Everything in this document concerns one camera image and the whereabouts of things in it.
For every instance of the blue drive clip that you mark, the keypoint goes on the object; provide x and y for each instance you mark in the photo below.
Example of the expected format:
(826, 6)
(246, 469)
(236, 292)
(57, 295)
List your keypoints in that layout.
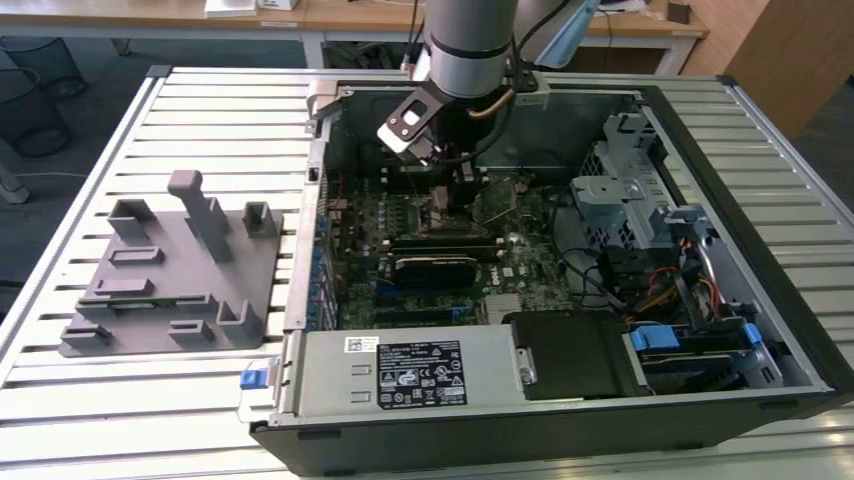
(750, 334)

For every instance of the grey plastic parts rack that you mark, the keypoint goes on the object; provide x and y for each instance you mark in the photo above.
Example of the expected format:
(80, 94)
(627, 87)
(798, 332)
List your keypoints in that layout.
(180, 280)

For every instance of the CPU socket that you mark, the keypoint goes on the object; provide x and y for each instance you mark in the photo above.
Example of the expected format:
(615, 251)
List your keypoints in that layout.
(436, 231)

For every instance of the silver metal support bar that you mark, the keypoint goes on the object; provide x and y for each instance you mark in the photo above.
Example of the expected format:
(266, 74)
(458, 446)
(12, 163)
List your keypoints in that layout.
(709, 260)

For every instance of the wooden desk white frame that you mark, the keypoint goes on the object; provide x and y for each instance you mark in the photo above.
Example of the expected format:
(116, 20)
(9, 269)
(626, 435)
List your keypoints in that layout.
(134, 20)

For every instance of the silver power supply box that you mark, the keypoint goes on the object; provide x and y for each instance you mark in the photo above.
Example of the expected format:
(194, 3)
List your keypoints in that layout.
(320, 370)

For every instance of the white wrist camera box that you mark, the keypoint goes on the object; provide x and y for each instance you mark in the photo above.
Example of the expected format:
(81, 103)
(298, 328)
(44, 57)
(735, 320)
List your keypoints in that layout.
(410, 117)

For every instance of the green motherboard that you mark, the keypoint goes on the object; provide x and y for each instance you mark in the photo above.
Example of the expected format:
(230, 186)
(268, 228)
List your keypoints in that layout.
(534, 250)

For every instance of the white metal furniture foot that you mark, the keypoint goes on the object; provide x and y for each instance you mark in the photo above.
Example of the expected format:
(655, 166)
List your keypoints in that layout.
(9, 187)

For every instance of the small grey wrist box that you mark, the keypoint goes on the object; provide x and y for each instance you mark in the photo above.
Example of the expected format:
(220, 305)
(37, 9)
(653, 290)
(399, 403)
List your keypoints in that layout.
(416, 65)

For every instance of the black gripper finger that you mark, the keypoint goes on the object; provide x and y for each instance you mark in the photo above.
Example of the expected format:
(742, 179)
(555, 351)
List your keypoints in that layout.
(467, 200)

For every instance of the blue case latch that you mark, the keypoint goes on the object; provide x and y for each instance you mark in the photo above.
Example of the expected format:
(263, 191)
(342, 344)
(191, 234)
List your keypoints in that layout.
(254, 379)

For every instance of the silver finned heatsink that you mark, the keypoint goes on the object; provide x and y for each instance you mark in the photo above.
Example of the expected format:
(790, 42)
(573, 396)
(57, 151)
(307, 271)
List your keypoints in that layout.
(503, 306)

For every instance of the blue disk carrier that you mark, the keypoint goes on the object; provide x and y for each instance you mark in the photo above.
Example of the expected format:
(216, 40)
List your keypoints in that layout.
(654, 340)

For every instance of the black rating label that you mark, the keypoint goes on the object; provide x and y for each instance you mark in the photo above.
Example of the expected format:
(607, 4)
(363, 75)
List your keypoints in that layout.
(420, 375)

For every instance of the black open PC case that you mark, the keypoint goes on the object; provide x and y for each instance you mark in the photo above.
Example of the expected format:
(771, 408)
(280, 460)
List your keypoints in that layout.
(467, 445)

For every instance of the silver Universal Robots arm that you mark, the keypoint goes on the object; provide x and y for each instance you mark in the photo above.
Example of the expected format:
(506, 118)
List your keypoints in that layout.
(467, 60)

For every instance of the black RAM slot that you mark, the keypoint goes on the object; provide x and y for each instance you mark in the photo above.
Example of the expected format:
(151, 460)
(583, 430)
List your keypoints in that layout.
(400, 172)
(443, 240)
(443, 257)
(443, 251)
(443, 246)
(400, 190)
(400, 178)
(400, 184)

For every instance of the small dark box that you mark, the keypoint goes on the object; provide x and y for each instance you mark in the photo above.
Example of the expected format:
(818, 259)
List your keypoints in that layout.
(677, 12)

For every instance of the wooden cabinet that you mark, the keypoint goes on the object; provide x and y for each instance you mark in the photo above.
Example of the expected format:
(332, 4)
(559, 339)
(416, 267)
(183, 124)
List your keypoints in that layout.
(787, 60)

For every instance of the white barcode sticker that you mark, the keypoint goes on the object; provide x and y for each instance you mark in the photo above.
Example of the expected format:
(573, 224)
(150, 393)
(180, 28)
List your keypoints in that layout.
(360, 344)

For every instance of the silver metal drive cage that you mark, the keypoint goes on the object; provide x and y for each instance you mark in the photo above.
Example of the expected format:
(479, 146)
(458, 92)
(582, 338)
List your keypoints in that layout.
(601, 200)

